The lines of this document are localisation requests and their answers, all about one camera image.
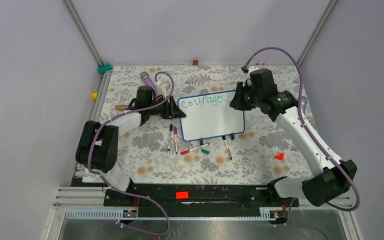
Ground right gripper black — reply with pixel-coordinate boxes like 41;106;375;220
229;81;263;111

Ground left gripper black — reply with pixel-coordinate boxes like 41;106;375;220
147;95;186;119

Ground blue framed whiteboard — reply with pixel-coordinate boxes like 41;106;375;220
177;90;246;142

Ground green marker cap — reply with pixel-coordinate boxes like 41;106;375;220
201;149;210;155

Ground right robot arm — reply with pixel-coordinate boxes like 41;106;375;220
229;69;358;207

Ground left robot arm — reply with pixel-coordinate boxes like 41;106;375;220
75;85;187;206

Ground blue whiteboard marker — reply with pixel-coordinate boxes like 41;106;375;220
166;123;174;152

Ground purple whiteboard marker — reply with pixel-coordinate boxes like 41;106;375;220
173;126;179;155

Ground red whiteboard marker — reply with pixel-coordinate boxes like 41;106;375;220
180;143;210;155

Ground black whiteboard marker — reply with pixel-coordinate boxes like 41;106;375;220
222;135;233;160

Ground purple glitter toy microphone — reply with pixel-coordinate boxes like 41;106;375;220
140;71;158;94

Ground silver toy microphone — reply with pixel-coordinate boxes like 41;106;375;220
300;96;308;109

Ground floral table mat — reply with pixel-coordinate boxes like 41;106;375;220
100;65;311;185

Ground tan toy microphone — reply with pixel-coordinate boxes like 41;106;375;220
114;104;129;112

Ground red triangular block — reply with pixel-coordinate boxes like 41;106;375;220
274;152;285;161

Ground yellow cube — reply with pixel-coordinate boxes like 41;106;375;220
91;92;98;100

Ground red tape label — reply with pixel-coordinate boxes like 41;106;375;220
175;191;189;200

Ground teal corner block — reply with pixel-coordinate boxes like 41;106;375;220
97;63;113;74

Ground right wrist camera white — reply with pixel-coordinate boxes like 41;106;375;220
244;66;260;74

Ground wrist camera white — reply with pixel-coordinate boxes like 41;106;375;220
157;82;173;99
244;66;260;74

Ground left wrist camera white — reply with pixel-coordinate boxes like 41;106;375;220
157;82;173;99

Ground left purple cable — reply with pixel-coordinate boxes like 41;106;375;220
87;71;175;237

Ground purple cable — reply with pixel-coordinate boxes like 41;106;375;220
87;71;175;237
240;46;362;240

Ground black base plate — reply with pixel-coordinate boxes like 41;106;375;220
103;183;299;218

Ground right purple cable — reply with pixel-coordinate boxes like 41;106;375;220
240;46;362;240

